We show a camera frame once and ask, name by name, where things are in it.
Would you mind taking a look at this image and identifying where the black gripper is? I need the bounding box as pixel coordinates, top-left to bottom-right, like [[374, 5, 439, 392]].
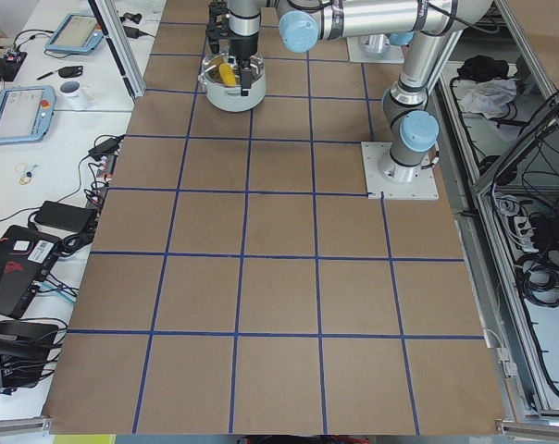
[[207, 32, 259, 96]]

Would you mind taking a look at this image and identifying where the yellow corn cob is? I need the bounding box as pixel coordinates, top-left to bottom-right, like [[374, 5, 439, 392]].
[[218, 63, 238, 87]]

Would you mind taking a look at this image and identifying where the pale green cooking pot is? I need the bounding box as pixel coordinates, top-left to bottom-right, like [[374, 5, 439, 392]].
[[199, 47, 267, 112]]

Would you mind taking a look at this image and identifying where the far blue teach pendant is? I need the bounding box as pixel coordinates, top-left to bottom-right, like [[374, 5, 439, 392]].
[[45, 13, 104, 55]]

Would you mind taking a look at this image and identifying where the blue teach pendant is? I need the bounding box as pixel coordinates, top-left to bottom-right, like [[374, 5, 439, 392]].
[[0, 86, 56, 145], [45, 13, 104, 55]]

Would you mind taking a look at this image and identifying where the white mug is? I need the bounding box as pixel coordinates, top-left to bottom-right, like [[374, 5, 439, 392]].
[[59, 80, 94, 111]]

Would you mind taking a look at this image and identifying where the black small pouch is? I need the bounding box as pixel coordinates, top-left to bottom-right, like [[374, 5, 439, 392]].
[[57, 66, 83, 79]]

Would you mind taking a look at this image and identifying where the black pen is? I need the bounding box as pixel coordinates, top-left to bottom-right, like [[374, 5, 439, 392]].
[[36, 70, 57, 80]]

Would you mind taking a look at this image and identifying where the near blue teach pendant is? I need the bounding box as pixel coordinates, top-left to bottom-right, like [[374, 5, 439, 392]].
[[0, 86, 56, 145]]

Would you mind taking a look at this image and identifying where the black power adapter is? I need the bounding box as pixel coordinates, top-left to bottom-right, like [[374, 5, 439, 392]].
[[34, 201, 97, 233]]

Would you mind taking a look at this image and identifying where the black cloth bundle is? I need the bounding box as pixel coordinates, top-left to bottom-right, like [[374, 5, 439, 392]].
[[457, 55, 509, 82]]

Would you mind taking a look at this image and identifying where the white crumpled cloth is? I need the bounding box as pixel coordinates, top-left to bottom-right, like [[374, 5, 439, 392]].
[[459, 80, 517, 118]]

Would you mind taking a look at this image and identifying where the black laptop with red logo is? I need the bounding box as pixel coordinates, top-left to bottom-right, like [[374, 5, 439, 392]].
[[0, 225, 61, 319]]

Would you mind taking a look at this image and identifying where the white power strip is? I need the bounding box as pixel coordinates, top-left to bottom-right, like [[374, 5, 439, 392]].
[[512, 216, 538, 253]]

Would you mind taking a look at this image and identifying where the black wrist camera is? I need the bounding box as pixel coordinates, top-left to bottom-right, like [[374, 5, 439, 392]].
[[206, 0, 230, 39]]

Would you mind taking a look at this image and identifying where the aluminium frame post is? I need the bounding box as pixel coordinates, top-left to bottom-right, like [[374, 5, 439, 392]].
[[88, 0, 146, 100]]

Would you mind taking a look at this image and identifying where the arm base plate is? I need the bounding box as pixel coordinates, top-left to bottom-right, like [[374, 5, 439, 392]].
[[347, 34, 404, 64], [361, 142, 439, 201]]

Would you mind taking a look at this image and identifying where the coiled black cable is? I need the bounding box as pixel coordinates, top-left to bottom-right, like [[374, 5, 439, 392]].
[[515, 261, 559, 307]]

